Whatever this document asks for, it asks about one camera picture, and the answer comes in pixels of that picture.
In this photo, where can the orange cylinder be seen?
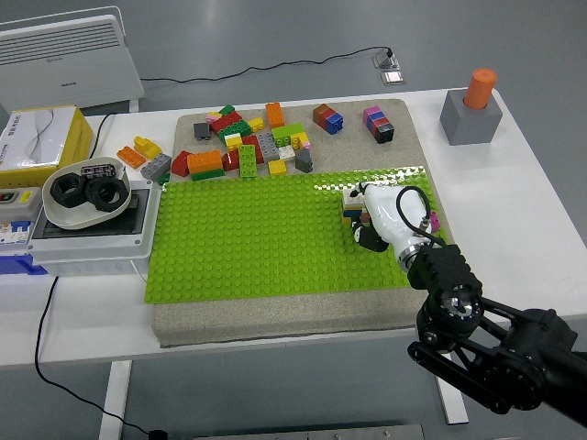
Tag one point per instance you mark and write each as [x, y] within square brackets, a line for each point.
[480, 87]

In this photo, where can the small green toy brick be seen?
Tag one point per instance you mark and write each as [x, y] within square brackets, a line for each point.
[227, 109]

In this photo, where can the orange flat toy brick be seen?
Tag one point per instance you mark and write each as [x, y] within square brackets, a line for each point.
[131, 157]

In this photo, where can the light grey toy brick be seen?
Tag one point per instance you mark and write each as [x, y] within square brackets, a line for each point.
[156, 166]

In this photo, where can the dark grey sloped brick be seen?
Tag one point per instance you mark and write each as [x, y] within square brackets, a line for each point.
[304, 160]

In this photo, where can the red sloped toy brick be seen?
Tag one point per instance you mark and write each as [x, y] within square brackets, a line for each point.
[180, 164]

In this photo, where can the grey-brown foam mat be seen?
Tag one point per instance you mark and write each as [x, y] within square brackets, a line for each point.
[321, 316]

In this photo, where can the white electric panel heater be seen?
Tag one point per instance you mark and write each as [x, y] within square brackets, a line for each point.
[64, 59]

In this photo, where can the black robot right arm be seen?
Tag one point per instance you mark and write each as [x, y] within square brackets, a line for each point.
[440, 270]

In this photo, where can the large orange toy brick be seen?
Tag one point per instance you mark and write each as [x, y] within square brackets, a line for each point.
[204, 160]

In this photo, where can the magenta toy brick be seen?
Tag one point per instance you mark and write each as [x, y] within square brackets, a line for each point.
[436, 225]

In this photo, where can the small pink toy brick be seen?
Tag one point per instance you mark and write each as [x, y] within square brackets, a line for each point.
[213, 117]

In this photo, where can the dark grey toy brick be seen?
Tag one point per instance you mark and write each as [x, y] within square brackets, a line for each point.
[202, 130]

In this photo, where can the small yellow toy brick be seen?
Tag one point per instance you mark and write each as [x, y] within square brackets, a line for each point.
[277, 167]
[256, 124]

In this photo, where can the red long toy brick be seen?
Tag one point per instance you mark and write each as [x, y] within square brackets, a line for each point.
[253, 143]

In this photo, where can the pink flat toy brick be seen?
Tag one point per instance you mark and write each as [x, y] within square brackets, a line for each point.
[365, 219]

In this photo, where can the lime green toy brick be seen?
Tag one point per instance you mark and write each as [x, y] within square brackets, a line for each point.
[286, 134]

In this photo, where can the green flat toy brick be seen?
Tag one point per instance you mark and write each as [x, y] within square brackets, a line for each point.
[208, 174]

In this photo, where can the open silver floor socket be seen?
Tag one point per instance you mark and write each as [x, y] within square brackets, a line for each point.
[385, 59]

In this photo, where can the grey long toy brick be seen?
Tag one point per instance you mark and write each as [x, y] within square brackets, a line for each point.
[268, 146]

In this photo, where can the white table leg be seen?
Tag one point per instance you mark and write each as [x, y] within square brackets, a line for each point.
[456, 414]
[114, 399]

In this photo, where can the blue toy brick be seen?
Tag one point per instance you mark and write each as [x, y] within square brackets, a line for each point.
[352, 212]

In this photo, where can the green studded baseplate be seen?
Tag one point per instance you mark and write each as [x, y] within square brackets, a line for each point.
[257, 238]

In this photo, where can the tiny green toy piece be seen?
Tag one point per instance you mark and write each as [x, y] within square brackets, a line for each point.
[163, 178]

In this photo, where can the magenta blue black brick stack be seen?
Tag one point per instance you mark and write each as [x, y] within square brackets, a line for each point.
[379, 126]

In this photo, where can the white plastic bowl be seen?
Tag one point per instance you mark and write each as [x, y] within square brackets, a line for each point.
[73, 217]

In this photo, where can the yellow pink toy brick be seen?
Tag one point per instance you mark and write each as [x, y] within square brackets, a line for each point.
[301, 140]

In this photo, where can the dark green toy brick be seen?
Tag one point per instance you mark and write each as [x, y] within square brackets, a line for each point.
[238, 129]

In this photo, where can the black plug on floor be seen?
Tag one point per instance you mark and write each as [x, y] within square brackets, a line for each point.
[158, 435]

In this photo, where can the white circuit breaker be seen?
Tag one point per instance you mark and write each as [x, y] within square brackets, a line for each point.
[14, 234]

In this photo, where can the grey electrical junction box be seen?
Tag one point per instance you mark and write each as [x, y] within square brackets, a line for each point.
[91, 252]

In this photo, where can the large red toy brick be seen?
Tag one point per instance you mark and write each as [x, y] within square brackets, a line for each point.
[227, 122]

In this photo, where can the grey push-button switch box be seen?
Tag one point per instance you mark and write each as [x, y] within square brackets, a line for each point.
[18, 204]

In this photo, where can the yellow flat toy brick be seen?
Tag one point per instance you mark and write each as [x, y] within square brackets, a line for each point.
[351, 221]

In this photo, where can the brown red blue brick stack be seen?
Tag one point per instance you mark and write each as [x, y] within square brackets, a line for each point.
[328, 118]

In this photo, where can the orange long toy brick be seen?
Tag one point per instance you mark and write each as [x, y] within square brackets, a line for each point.
[275, 114]

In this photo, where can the yellow sloped toy brick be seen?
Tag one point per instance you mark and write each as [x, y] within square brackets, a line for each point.
[147, 146]

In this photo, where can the green long toy brick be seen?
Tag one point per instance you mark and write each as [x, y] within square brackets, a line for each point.
[247, 161]

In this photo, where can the grey metal plate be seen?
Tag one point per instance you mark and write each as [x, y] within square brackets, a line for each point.
[312, 433]

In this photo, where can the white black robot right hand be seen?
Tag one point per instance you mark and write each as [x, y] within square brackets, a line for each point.
[390, 215]

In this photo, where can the yellow white toy brick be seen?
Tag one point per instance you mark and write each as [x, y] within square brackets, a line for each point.
[233, 141]

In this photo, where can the closed silver floor socket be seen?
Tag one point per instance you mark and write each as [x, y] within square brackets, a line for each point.
[393, 77]

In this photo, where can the yellow white tissue box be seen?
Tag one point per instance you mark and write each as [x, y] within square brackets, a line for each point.
[32, 137]

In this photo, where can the grey block holder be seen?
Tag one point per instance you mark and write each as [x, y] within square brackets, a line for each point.
[468, 124]

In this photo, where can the large black hex nut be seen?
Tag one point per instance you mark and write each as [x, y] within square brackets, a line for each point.
[68, 190]
[106, 194]

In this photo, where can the small black terminal block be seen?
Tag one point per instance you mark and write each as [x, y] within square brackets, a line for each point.
[97, 170]

